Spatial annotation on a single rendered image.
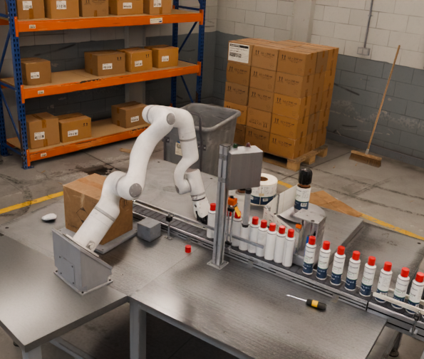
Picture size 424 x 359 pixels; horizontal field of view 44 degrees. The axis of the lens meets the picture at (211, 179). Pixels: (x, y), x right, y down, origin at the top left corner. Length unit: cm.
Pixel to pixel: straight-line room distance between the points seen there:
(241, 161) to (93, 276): 89
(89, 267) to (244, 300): 75
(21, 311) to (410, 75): 563
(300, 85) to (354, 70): 147
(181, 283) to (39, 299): 67
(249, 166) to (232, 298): 64
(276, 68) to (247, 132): 91
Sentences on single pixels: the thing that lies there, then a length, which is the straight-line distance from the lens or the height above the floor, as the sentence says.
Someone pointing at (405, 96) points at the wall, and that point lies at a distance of 709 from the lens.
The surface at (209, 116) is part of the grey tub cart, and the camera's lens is 589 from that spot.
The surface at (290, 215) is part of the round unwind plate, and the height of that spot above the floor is 89.
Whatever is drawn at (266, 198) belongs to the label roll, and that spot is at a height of 93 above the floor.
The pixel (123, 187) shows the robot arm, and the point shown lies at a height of 128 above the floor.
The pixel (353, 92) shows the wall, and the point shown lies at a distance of 742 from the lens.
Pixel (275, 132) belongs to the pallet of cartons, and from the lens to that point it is 636.
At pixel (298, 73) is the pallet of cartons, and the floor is 116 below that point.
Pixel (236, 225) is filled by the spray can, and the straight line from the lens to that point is 280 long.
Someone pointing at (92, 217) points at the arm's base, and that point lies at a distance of 258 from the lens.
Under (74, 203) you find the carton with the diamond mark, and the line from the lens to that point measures 297.
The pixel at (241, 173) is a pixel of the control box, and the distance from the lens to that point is 253.
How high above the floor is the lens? 233
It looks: 23 degrees down
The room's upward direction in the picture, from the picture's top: 3 degrees clockwise
